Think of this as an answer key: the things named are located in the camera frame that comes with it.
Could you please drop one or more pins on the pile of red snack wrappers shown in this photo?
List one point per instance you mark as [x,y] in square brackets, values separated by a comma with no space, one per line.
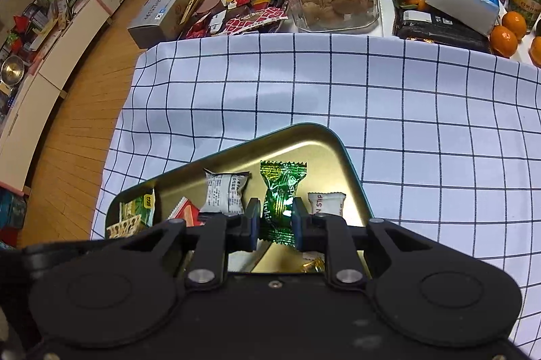
[245,20]

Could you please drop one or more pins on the white low cabinet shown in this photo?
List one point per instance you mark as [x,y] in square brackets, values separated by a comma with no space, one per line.
[42,89]

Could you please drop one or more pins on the grey cardboard box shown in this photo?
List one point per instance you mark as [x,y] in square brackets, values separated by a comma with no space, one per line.
[160,13]

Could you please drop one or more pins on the green yellow snack packet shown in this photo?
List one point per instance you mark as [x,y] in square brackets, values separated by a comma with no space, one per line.
[139,208]

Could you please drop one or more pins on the blue checked white tablecloth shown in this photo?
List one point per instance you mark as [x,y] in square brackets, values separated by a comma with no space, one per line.
[296,89]

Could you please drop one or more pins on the mandarin orange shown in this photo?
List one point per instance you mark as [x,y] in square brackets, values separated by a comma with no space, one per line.
[503,41]
[515,24]

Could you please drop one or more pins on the steel pot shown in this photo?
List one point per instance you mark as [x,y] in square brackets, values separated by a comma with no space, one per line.
[12,70]

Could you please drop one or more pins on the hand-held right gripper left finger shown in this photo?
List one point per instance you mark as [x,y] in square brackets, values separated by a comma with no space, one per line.
[253,224]

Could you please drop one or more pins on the brown patterned snack packet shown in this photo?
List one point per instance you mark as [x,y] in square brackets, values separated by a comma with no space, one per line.
[122,229]

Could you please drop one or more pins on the dark green candy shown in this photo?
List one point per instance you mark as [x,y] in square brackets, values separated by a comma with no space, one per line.
[279,191]

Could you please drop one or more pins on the pile of walnuts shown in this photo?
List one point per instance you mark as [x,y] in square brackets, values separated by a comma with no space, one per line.
[334,1]

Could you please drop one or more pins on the white pink snack packet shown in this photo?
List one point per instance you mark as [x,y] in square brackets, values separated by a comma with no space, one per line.
[327,203]

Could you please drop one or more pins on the gold candy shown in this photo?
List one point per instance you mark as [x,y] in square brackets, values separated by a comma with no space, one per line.
[312,266]

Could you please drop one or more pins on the grey snack packet black end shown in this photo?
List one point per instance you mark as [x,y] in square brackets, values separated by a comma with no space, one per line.
[222,193]

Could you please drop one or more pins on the red white snack packet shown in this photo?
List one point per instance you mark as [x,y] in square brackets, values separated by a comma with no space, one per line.
[186,212]

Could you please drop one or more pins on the teal tin box gold inside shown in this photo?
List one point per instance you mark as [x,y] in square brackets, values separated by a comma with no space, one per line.
[296,148]

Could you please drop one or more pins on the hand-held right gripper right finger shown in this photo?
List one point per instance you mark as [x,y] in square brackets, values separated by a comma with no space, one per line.
[298,224]

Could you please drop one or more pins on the flat black packet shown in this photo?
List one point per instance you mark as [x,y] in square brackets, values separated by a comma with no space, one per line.
[443,32]

